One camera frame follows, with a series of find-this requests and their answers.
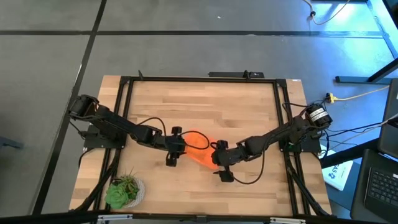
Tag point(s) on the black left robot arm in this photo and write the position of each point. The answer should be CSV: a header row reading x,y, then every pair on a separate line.
x,y
124,126

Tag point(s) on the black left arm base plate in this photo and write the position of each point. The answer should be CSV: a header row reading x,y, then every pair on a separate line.
x,y
93,141

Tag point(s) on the black flat bar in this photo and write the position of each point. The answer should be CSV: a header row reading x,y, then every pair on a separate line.
x,y
230,74

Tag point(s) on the black floor beam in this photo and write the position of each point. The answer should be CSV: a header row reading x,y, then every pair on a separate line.
x,y
348,154

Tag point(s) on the translucent orange pouch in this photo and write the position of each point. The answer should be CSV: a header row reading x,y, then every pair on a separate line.
x,y
202,157

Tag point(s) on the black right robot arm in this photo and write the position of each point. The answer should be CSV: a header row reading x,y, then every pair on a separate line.
x,y
280,133

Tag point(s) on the green succulent in white pot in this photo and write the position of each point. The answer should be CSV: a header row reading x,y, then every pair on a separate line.
x,y
122,191

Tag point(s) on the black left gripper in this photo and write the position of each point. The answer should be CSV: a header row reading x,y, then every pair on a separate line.
x,y
175,145

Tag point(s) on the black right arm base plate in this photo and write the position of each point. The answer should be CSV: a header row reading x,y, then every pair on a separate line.
x,y
306,146

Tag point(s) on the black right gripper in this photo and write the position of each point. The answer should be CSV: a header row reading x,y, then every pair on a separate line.
x,y
227,156

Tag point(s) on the black overhead rail with brackets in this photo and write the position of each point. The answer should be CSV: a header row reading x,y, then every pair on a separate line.
x,y
199,218

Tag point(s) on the dark grey laptop lid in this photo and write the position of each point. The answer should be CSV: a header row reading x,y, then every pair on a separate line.
x,y
390,124

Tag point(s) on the black table frame rails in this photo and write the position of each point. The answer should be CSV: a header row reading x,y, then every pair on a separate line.
x,y
202,79

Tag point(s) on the black laptop with keyboard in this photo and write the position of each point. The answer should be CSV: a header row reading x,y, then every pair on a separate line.
x,y
379,186

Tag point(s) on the black neighbouring table legs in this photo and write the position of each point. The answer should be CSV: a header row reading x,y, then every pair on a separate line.
x,y
357,80

